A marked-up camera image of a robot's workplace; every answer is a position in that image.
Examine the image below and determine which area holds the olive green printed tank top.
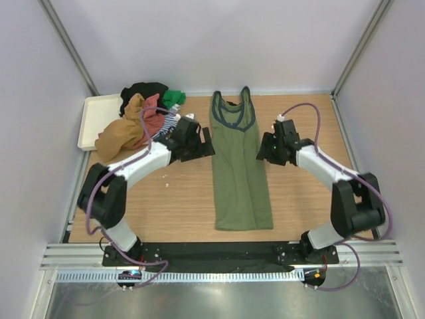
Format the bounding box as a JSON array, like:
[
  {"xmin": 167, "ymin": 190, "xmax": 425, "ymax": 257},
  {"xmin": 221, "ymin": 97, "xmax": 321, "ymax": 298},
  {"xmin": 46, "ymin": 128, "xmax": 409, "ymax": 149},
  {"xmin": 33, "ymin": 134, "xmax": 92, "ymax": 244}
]
[{"xmin": 209, "ymin": 86, "xmax": 274, "ymax": 231}]

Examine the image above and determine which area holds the tan brown tank top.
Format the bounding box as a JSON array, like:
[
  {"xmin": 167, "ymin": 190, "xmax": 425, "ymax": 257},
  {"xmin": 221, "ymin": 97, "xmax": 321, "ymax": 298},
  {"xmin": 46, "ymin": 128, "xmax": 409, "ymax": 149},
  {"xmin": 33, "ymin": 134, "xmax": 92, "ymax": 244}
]
[{"xmin": 95, "ymin": 93, "xmax": 145, "ymax": 163}]

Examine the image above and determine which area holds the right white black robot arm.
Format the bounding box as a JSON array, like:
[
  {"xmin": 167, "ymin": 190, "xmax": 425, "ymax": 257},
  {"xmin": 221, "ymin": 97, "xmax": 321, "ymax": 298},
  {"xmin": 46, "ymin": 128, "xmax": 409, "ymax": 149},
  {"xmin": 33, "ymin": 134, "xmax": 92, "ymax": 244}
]
[{"xmin": 257, "ymin": 120, "xmax": 386, "ymax": 263}]

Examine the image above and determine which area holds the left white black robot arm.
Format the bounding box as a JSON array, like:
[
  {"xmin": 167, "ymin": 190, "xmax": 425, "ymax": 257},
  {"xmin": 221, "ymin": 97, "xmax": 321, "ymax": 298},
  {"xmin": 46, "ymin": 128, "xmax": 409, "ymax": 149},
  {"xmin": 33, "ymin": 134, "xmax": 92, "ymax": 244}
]
[{"xmin": 77, "ymin": 116, "xmax": 214, "ymax": 266}]

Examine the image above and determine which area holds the blue white striped tank top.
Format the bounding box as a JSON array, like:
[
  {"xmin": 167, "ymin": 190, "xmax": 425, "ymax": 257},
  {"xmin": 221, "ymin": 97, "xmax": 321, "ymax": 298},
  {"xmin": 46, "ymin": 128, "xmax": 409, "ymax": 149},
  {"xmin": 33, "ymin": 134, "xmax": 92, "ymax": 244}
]
[{"xmin": 152, "ymin": 104, "xmax": 181, "ymax": 140}]

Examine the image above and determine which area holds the dusty pink tank top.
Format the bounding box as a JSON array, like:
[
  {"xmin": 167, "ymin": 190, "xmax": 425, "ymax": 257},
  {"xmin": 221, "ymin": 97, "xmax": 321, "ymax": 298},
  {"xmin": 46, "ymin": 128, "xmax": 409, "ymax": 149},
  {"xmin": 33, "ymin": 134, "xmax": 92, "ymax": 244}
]
[{"xmin": 140, "ymin": 94, "xmax": 165, "ymax": 138}]

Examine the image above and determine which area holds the bright green tank top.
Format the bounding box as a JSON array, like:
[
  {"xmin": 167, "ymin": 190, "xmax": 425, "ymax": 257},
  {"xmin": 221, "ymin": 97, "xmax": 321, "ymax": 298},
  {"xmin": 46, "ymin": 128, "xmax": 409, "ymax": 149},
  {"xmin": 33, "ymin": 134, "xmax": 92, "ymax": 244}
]
[{"xmin": 162, "ymin": 90, "xmax": 186, "ymax": 109}]

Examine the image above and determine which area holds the black tank top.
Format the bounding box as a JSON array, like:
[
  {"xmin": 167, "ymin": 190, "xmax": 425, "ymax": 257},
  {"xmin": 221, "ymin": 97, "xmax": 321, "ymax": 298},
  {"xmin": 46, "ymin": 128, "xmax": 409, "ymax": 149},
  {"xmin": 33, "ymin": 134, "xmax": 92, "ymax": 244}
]
[{"xmin": 120, "ymin": 82, "xmax": 169, "ymax": 117}]

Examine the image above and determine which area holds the white plastic tray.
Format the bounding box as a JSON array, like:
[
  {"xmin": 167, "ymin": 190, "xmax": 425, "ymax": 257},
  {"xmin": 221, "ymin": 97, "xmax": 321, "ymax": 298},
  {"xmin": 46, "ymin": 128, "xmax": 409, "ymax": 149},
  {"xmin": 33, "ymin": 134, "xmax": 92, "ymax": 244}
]
[{"xmin": 78, "ymin": 94, "xmax": 122, "ymax": 151}]

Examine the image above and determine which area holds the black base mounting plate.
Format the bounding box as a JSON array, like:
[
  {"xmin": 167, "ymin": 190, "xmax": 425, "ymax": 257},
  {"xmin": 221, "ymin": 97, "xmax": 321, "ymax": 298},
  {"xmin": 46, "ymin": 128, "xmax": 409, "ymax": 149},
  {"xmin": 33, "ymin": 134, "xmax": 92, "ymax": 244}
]
[{"xmin": 101, "ymin": 241, "xmax": 340, "ymax": 274}]

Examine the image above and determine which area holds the slotted white cable duct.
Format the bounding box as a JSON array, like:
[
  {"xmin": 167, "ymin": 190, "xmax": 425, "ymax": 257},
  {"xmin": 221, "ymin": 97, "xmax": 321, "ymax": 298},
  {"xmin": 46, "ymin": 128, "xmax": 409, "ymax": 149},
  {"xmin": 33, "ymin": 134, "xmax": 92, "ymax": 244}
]
[{"xmin": 55, "ymin": 268, "xmax": 304, "ymax": 284}]

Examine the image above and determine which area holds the aluminium front rail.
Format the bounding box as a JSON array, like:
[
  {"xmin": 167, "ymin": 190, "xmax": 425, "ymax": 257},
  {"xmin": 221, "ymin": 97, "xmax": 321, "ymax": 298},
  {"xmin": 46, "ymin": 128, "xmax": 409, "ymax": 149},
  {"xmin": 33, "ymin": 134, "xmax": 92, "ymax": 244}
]
[{"xmin": 41, "ymin": 240, "xmax": 404, "ymax": 268}]

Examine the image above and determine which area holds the right aluminium frame post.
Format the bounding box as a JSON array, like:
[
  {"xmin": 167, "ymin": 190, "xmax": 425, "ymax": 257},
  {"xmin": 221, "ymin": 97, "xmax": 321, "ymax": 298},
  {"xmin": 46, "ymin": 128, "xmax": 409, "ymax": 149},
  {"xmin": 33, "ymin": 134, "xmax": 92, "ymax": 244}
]
[{"xmin": 331, "ymin": 0, "xmax": 393, "ymax": 100}]

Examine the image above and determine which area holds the aluminium frame post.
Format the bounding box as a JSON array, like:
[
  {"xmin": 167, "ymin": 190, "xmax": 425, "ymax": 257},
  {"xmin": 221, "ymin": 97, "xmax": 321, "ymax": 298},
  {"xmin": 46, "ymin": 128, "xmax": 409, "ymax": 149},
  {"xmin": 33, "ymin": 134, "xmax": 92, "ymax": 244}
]
[
  {"xmin": 331, "ymin": 0, "xmax": 393, "ymax": 100},
  {"xmin": 38, "ymin": 0, "xmax": 99, "ymax": 96}
]

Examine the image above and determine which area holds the left aluminium frame post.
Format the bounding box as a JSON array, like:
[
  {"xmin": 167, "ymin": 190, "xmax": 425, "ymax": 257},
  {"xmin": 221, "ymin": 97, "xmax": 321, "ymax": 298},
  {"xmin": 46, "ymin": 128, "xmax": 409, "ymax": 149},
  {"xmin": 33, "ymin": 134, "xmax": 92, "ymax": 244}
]
[{"xmin": 38, "ymin": 0, "xmax": 99, "ymax": 96}]

